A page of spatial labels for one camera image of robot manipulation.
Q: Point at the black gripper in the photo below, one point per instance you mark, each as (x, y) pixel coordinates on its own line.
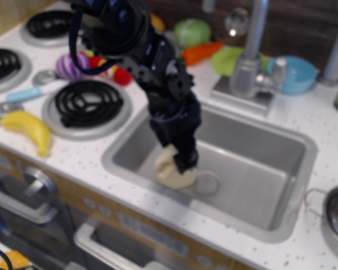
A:
(174, 123)

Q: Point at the cream detergent bottle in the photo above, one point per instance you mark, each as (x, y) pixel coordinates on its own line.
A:
(167, 173)

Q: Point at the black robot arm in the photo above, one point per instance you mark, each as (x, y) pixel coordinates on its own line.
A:
(107, 33)

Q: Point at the silver sink basin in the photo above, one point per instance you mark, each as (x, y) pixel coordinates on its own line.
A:
(251, 175)

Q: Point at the silver toy faucet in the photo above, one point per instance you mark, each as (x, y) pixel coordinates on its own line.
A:
(249, 88)

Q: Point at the orange toy carrot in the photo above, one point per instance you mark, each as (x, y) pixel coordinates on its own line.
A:
(194, 55)

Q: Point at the green toy plate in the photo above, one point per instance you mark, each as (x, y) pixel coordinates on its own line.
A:
(226, 60)

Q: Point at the red ketchup toy bottle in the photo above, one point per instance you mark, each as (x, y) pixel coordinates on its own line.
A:
(114, 73)

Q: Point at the front stove burner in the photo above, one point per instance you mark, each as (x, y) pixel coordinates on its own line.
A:
(87, 110)

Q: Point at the stove burner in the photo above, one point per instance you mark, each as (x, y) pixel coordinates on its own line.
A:
(87, 110)
(15, 68)
(48, 29)

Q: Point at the green toy cabbage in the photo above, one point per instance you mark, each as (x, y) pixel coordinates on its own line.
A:
(192, 32)

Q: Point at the yellow toy corn piece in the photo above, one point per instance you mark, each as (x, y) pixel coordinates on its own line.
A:
(157, 22)

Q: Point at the blue toy bowl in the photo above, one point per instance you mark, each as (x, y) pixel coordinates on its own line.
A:
(300, 76)

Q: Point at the hanging silver ladle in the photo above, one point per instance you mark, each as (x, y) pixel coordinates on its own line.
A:
(237, 22)

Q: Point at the purple striped toy onion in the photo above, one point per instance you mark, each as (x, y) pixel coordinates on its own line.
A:
(66, 68)

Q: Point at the silver oven dial knob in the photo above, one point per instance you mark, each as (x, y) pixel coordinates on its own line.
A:
(38, 182)

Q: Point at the stainless steel pot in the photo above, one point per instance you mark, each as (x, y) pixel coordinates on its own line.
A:
(328, 214)

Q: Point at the silver stove knob middle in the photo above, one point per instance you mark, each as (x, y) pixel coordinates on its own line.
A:
(44, 77)

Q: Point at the silver stove knob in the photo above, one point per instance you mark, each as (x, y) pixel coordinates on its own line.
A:
(6, 107)
(44, 77)

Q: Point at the yellow toy banana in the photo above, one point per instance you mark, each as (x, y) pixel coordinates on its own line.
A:
(34, 128)

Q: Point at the back left stove burner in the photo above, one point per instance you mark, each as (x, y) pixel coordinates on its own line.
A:
(48, 29)

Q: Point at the silver stove knob front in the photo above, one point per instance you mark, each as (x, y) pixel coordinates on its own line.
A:
(6, 107)

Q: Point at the yellow object bottom left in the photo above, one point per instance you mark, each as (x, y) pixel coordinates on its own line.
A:
(17, 260)

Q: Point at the far left stove burner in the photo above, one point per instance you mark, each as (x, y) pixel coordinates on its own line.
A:
(15, 68)

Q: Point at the silver dishwasher door handle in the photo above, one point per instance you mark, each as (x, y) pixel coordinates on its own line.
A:
(83, 239)

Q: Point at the silver oven door handle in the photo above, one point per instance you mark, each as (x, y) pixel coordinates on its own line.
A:
(41, 215)

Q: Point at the blue handled toy knife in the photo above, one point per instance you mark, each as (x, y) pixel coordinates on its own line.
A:
(36, 92)

